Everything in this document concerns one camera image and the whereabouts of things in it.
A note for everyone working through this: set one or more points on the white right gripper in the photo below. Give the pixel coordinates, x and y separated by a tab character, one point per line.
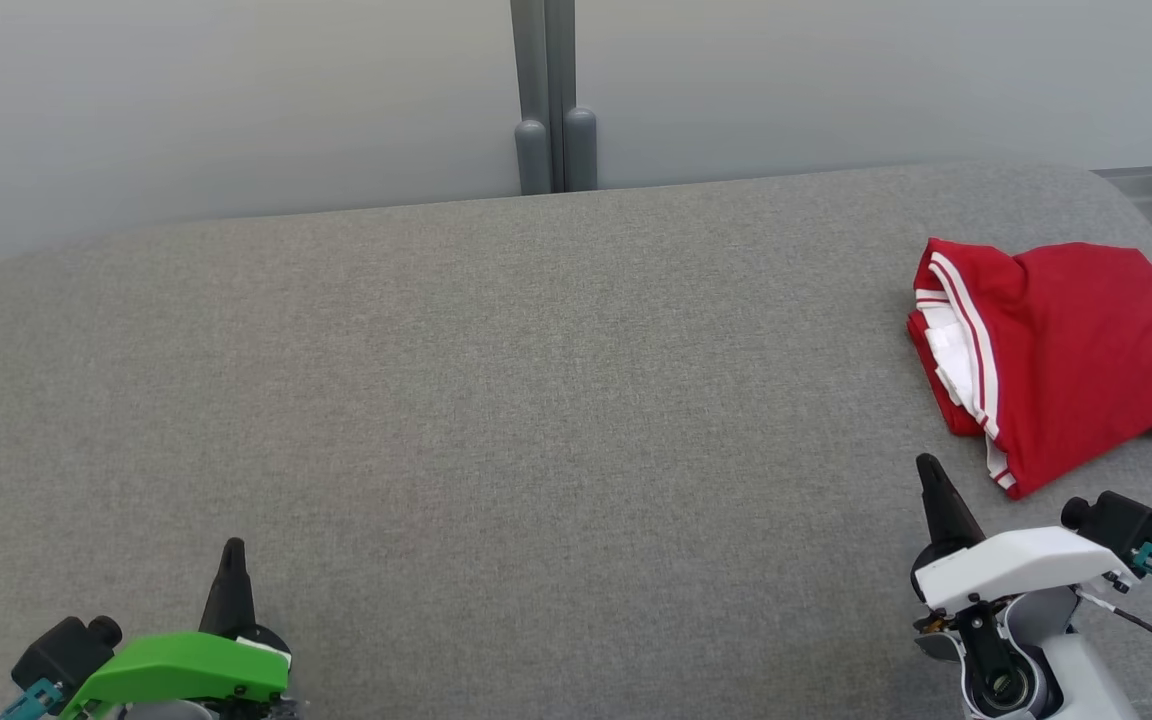
1016	565

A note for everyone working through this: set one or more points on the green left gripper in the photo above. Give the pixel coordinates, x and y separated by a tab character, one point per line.
186	670

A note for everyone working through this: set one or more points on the red and white basketball jersey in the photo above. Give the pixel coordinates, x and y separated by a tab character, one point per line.
1076	350

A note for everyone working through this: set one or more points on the grey fabric sofa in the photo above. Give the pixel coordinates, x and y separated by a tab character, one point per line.
436	450

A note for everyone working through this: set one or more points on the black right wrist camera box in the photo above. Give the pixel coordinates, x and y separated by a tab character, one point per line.
1121	525

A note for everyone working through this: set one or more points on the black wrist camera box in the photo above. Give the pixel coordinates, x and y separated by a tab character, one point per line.
61	655
1121	525

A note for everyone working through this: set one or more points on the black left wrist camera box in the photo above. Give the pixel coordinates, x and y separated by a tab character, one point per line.
61	655

